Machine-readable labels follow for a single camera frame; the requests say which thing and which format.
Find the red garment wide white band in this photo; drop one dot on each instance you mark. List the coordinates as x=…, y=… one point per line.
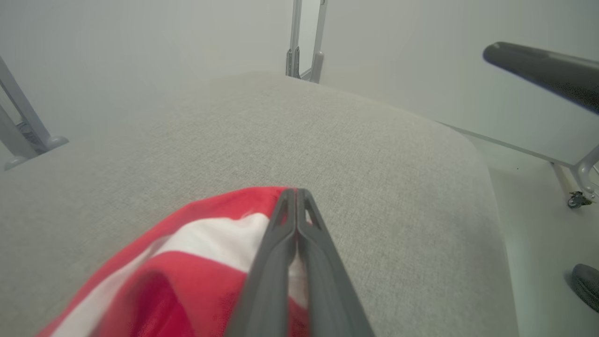
x=187, y=281

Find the black round floor object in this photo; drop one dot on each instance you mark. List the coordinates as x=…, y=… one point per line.
x=587, y=285

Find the grey metal partition foot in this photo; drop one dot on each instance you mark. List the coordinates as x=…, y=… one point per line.
x=28, y=126

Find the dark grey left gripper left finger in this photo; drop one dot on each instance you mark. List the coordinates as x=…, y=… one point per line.
x=266, y=290

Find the grey partition bottom rail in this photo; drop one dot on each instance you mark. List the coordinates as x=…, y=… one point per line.
x=585, y=171

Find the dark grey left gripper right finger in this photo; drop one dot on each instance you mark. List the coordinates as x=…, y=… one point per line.
x=327, y=299

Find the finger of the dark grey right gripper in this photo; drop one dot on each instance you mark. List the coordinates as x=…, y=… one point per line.
x=552, y=75

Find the grey double partition post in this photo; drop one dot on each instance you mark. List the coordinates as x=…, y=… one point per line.
x=295, y=56

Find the small black caster wheel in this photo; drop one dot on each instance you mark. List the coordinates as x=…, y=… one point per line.
x=578, y=200

